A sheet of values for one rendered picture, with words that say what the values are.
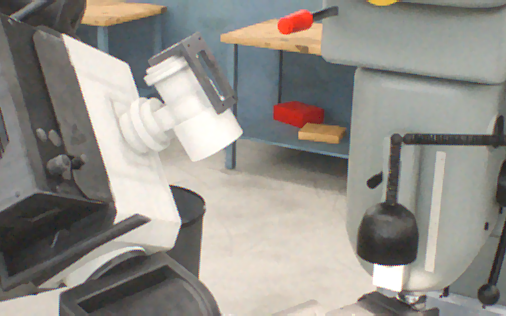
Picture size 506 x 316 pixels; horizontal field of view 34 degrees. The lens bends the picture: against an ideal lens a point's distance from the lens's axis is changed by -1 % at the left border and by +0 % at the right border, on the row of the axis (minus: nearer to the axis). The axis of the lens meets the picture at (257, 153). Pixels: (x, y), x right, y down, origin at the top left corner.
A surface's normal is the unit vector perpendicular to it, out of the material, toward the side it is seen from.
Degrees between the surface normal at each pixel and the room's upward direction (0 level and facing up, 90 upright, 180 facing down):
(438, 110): 90
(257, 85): 90
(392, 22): 90
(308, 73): 90
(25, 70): 58
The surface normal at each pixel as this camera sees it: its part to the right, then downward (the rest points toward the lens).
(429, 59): -0.47, 0.27
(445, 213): -0.19, 0.31
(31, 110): 0.85, -0.43
